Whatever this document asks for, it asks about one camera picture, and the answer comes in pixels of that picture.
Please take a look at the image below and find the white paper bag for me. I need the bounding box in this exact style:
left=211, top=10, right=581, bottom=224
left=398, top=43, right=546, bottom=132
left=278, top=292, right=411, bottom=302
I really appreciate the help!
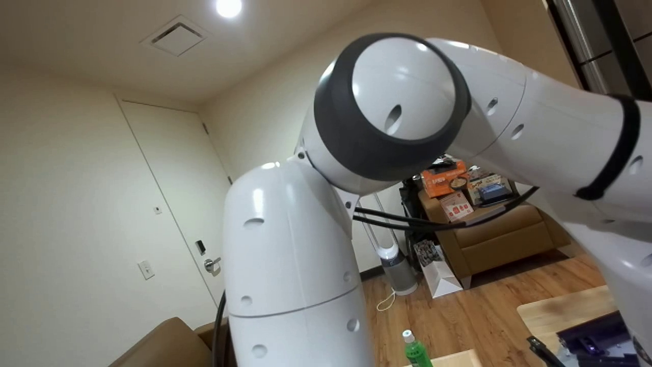
left=413, top=239, right=465, bottom=302

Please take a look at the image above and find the black shelf rack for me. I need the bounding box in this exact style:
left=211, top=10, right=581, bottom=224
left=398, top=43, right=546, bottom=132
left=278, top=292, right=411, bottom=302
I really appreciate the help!
left=398, top=175, right=435, bottom=268

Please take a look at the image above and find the white tower fan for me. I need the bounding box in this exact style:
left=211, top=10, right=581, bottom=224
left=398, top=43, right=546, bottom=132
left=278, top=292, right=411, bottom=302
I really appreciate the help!
left=357, top=191, right=419, bottom=297

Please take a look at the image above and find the orange box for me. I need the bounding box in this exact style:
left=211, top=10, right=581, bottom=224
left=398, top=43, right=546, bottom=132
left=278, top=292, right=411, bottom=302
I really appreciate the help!
left=419, top=160, right=470, bottom=200

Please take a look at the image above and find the red and white package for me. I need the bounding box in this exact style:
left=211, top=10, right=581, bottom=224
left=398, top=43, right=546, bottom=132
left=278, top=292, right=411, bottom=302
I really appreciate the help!
left=438, top=189, right=475, bottom=224

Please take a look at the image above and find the white door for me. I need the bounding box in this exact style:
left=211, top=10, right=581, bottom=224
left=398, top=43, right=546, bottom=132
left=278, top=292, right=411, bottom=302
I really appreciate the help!
left=115, top=98, right=237, bottom=322

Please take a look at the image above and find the blue printed box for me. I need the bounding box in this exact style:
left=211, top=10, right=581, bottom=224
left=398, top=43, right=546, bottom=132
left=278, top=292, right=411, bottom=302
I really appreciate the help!
left=467, top=171, right=515, bottom=207

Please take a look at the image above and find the brown leather armchair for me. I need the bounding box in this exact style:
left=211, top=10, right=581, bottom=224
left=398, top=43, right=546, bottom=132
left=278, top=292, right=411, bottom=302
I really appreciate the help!
left=415, top=165, right=572, bottom=287

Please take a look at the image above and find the green plastic bottle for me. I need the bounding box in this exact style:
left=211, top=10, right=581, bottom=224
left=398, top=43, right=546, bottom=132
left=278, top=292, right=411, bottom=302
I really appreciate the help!
left=400, top=328, right=433, bottom=367

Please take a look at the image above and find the round ceiling light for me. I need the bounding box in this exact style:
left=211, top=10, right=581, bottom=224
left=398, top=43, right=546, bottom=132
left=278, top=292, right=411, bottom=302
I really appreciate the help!
left=211, top=0, right=244, bottom=21

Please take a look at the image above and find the ceiling air vent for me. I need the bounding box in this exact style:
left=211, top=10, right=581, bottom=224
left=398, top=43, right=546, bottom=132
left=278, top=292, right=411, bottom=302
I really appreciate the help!
left=145, top=17, right=206, bottom=59

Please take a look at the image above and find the brown leather sofa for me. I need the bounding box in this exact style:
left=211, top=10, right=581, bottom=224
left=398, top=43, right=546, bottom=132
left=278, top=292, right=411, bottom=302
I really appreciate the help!
left=108, top=314, right=237, bottom=367

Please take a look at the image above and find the black clamp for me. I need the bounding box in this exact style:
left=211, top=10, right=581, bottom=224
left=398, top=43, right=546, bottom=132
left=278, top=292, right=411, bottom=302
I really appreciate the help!
left=527, top=334, right=566, bottom=367

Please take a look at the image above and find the dark electronic box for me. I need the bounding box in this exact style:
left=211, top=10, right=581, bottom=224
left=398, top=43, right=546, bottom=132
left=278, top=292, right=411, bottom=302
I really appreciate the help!
left=556, top=312, right=639, bottom=367

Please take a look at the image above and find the silver door handle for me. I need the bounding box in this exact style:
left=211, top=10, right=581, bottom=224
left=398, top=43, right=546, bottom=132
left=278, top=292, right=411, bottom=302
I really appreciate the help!
left=194, top=239, right=223, bottom=278

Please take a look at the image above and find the dark metal window frame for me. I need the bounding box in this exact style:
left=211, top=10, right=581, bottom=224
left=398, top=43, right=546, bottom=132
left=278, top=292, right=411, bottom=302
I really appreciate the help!
left=546, top=0, right=652, bottom=99

